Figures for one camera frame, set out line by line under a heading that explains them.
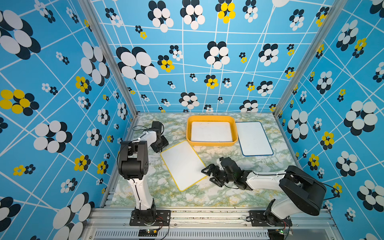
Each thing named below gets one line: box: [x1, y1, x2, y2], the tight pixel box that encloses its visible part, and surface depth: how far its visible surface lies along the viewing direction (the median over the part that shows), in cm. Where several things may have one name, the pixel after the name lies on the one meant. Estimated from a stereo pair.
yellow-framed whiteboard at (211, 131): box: [190, 121, 233, 142], surface depth 111 cm
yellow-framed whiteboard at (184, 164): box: [160, 140, 208, 192], surface depth 96 cm
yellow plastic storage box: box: [186, 115, 238, 147], surface depth 113 cm
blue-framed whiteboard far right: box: [235, 121, 274, 156], surface depth 108 cm
